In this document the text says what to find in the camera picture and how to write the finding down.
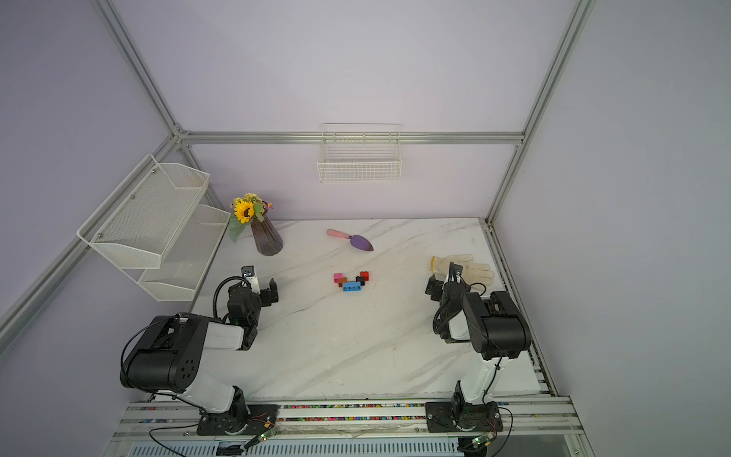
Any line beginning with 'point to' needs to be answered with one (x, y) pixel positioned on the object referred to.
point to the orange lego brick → (342, 281)
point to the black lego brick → (361, 279)
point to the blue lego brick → (352, 287)
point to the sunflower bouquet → (246, 208)
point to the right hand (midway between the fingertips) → (448, 281)
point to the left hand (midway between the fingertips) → (258, 284)
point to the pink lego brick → (337, 277)
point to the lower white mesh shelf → (185, 266)
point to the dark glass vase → (266, 239)
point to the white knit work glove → (477, 275)
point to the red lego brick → (365, 274)
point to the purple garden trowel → (356, 241)
